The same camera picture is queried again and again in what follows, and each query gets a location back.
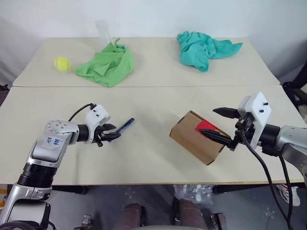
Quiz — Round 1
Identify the light green cloth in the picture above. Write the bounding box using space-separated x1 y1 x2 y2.
74 37 135 89

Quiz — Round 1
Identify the black stand base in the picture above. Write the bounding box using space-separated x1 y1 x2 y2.
0 83 10 108

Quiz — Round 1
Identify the clear plastic bag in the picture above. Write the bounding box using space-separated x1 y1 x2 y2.
173 184 214 204

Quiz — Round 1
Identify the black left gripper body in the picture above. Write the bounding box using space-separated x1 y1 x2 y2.
94 123 108 149

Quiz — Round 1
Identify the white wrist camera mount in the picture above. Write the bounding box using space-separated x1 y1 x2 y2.
237 91 273 147
84 103 111 145

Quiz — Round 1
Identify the brown cardboard box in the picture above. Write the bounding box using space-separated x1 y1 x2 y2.
170 110 231 166

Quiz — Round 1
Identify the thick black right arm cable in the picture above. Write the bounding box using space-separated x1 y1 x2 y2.
241 128 295 230

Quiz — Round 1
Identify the red tape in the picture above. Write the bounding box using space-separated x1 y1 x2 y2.
195 120 218 135

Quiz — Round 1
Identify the black table frame bar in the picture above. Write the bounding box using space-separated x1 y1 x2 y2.
213 183 307 194

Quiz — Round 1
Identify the clear plastic cup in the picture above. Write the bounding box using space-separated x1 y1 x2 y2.
95 20 113 45

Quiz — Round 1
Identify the yellow tennis ball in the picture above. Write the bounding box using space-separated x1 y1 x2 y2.
54 56 72 72

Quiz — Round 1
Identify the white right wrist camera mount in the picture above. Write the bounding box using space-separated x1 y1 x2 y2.
237 91 273 147

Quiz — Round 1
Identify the teal cloth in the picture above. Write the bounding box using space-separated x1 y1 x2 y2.
177 30 244 72

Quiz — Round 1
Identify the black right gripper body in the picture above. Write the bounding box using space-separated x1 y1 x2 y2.
228 111 256 153

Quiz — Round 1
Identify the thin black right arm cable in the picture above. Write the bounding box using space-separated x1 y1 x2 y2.
278 153 295 216

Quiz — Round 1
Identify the small metal clamp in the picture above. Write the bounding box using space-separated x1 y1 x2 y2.
211 212 226 230
81 214 93 227

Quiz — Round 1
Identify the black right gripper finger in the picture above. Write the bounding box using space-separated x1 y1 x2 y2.
198 129 233 146
213 107 241 120

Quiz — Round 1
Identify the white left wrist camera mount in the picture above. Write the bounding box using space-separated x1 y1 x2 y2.
84 103 111 145

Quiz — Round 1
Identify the dark brown rounded shape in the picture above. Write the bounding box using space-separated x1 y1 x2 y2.
178 199 208 230
122 203 147 227

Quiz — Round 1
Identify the white and red shoe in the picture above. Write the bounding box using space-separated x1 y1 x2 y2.
275 184 300 207

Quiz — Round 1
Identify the black equipment frame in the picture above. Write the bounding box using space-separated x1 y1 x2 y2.
282 81 307 125

